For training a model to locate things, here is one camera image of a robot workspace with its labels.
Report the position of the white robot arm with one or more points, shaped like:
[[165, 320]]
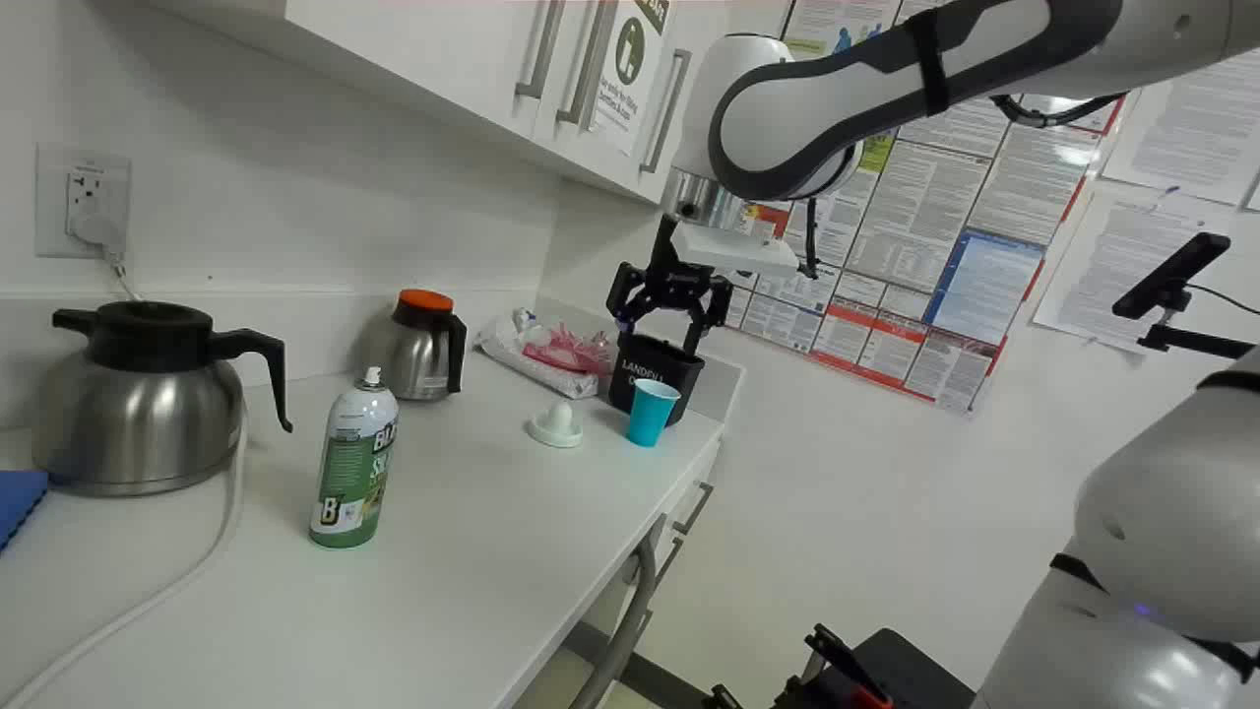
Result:
[[1154, 600]]

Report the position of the orange lid steel carafe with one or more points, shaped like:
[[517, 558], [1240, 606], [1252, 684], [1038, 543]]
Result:
[[420, 342]]

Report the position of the pink packaged items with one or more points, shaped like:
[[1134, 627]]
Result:
[[545, 350]]

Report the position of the black red cart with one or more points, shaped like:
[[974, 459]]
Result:
[[883, 671]]

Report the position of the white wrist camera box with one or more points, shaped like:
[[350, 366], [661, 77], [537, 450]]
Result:
[[732, 249]]

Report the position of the white middle cupboard door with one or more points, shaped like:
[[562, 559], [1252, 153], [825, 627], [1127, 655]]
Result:
[[635, 172]]

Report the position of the black container bin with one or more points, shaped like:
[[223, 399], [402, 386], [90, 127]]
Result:
[[642, 355]]

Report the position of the teal plastic cup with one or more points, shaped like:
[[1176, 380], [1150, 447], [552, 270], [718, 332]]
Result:
[[651, 412]]

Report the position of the blue cloth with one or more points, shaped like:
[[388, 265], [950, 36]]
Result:
[[17, 501]]

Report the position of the green safety sign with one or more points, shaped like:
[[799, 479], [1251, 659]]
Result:
[[626, 71]]

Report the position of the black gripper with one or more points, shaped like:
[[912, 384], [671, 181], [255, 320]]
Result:
[[667, 282]]

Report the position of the white lower drawer cabinet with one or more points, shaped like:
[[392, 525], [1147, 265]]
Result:
[[598, 655]]

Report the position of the white spray can cap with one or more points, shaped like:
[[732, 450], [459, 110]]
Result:
[[558, 425]]

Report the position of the white wall outlet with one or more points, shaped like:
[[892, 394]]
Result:
[[79, 202]]

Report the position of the green spray can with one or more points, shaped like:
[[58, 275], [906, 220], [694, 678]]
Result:
[[356, 462]]

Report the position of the white left cupboard door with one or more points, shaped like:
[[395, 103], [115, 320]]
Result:
[[486, 57]]

